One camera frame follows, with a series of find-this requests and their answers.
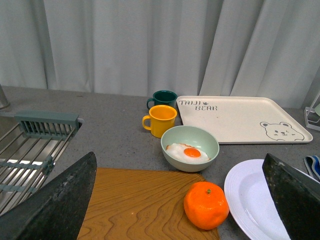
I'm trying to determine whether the yellow mug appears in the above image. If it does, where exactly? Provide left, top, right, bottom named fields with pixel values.
left=142, top=105, right=178, bottom=138

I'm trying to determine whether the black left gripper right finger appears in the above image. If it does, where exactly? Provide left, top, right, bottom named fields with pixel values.
left=262, top=153, right=320, bottom=240

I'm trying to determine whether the orange mandarin fruit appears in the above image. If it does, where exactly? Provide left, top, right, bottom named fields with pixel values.
left=183, top=181, right=230, bottom=230

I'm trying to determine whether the light green bowl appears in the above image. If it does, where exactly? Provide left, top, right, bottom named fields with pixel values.
left=160, top=125, right=220, bottom=173

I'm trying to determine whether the white wire rack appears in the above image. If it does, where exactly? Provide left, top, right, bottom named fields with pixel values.
left=304, top=91, right=320, bottom=132

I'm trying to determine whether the green steel sink drying rack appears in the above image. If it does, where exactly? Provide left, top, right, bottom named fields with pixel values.
left=0, top=110, right=82, bottom=214

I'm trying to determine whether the wooden cutting board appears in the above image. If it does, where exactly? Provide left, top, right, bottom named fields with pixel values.
left=77, top=167, right=220, bottom=240

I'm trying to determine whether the white round plate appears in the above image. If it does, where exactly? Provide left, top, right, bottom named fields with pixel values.
left=223, top=158, right=320, bottom=240

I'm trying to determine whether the white curtain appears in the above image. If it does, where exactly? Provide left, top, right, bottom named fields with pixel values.
left=0, top=0, right=320, bottom=108

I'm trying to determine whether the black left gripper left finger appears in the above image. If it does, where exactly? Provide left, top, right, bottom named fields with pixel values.
left=0, top=152, right=97, bottom=240

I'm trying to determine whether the cream bear serving tray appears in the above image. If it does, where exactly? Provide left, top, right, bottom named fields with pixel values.
left=176, top=96, right=313, bottom=144

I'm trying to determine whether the blue striped cloth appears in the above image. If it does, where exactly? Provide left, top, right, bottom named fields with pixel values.
left=303, top=155, right=320, bottom=182

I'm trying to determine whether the toy fried egg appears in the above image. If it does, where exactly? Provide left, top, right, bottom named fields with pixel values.
left=166, top=143, right=210, bottom=163

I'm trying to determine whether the dark green mug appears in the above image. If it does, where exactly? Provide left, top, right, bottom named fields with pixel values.
left=146, top=90, right=178, bottom=110

